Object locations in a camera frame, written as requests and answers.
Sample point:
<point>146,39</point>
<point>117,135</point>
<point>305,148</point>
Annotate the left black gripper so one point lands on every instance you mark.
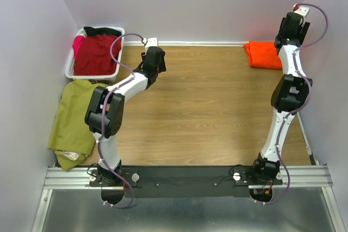
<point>162,61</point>

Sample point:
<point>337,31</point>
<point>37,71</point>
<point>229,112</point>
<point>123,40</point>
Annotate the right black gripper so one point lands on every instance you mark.
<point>306,29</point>

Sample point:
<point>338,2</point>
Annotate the orange t shirt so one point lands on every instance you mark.
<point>262,55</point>

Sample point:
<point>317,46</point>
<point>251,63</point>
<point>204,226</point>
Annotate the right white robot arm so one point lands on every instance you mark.
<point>288,97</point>

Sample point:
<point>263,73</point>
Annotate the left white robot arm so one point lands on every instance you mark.
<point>104,115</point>

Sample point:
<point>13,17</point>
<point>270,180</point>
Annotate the dark red t shirt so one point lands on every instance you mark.
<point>96,56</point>

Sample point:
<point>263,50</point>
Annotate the black t shirt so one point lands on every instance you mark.
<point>91,31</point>

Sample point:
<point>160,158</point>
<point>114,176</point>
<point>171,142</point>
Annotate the pink t shirt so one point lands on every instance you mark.
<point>78,40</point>

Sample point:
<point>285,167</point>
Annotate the olive green snoopy t shirt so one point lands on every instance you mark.
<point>70,138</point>

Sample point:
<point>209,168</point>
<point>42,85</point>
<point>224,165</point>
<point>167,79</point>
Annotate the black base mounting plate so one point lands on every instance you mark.
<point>180,181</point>

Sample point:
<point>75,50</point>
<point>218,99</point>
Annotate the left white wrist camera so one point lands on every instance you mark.
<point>150,42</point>

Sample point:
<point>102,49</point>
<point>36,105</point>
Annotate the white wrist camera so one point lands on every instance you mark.
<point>150,42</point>
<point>301,10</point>

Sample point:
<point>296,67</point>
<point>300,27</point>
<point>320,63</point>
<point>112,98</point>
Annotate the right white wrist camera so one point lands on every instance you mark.
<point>301,10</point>

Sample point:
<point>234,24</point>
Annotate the aluminium frame rail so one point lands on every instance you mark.
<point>75,179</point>

